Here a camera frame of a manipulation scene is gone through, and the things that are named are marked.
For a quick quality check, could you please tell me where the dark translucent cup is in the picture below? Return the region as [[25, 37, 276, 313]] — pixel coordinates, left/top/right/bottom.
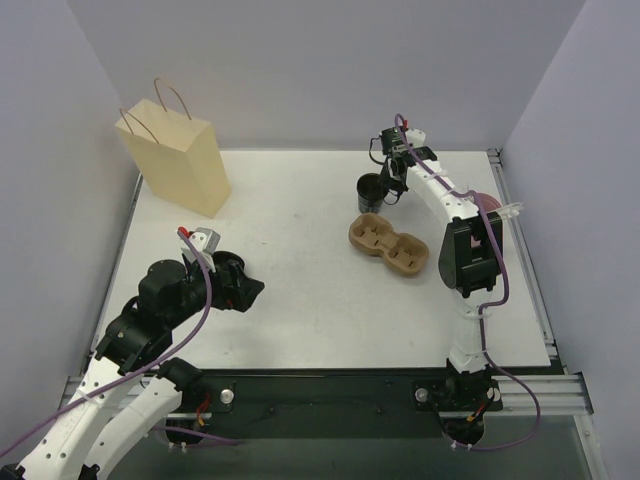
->
[[356, 173, 388, 214]]

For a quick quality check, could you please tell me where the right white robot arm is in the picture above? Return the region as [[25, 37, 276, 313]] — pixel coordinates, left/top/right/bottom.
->
[[381, 147, 509, 408]]

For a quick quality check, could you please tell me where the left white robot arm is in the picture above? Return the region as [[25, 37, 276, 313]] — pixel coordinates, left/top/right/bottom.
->
[[1, 252, 265, 479]]

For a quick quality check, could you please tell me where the stack of black cup lids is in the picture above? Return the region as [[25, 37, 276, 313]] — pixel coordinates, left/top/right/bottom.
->
[[212, 250, 245, 278]]

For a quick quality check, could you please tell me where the brown cardboard cup carrier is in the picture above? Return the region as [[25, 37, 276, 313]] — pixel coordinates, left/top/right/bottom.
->
[[348, 213, 430, 277]]

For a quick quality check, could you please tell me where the pink cylindrical utensil holder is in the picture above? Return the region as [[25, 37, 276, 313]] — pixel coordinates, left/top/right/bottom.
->
[[473, 192, 501, 212]]

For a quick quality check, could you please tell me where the white plastic cutlery piece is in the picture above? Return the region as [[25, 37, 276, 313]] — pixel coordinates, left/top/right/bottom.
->
[[494, 202, 524, 220]]

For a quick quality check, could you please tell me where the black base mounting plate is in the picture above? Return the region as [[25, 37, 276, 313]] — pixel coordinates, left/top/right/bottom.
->
[[166, 368, 503, 441]]

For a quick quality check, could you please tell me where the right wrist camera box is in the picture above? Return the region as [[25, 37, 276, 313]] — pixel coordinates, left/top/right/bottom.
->
[[380, 127, 426, 156]]

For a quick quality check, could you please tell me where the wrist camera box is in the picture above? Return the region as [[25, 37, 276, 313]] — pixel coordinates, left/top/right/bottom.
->
[[380, 127, 426, 156], [190, 227, 221, 256]]

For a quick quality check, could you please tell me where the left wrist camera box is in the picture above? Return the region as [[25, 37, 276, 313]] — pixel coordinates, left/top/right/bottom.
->
[[190, 227, 221, 256]]

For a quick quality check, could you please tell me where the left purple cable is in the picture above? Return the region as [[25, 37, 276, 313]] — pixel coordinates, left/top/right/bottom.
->
[[0, 232, 241, 449]]

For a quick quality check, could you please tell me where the purple cable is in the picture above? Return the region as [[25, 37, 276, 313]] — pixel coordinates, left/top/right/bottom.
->
[[393, 113, 541, 452], [0, 232, 241, 449]]

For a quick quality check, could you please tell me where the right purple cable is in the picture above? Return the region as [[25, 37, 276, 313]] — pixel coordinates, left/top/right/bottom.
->
[[393, 113, 541, 452]]

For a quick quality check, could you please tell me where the beige paper bag with handles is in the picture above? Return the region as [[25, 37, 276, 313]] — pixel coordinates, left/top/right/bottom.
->
[[115, 77, 231, 218]]

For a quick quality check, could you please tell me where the aluminium frame rail front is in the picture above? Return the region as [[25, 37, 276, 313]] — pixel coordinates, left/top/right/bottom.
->
[[55, 372, 595, 420]]

